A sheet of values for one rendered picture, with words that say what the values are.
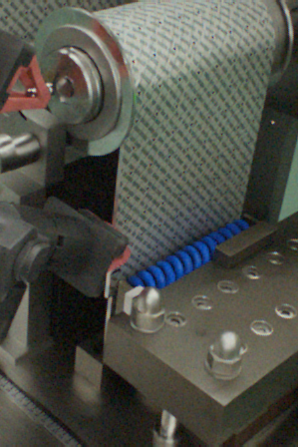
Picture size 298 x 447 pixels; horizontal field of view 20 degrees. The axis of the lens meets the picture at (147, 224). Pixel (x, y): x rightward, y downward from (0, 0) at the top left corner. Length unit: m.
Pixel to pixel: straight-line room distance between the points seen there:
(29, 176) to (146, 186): 0.12
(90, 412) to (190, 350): 0.16
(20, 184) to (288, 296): 0.32
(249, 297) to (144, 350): 0.15
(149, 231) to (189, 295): 0.08
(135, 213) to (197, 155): 0.10
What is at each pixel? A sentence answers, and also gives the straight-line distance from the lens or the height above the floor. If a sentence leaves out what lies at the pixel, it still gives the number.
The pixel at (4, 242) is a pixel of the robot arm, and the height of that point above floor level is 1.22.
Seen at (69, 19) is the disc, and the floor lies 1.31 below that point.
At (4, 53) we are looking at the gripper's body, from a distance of 0.76.
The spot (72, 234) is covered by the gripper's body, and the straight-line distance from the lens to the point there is 0.80.
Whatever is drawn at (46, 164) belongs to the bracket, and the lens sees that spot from 0.88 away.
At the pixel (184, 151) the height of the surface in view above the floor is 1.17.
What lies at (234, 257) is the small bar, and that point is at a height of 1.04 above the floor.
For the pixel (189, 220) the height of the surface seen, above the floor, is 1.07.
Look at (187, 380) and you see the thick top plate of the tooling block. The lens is 0.83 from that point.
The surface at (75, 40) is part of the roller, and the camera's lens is 0.83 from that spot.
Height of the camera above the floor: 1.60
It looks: 33 degrees down
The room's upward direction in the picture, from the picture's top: 7 degrees clockwise
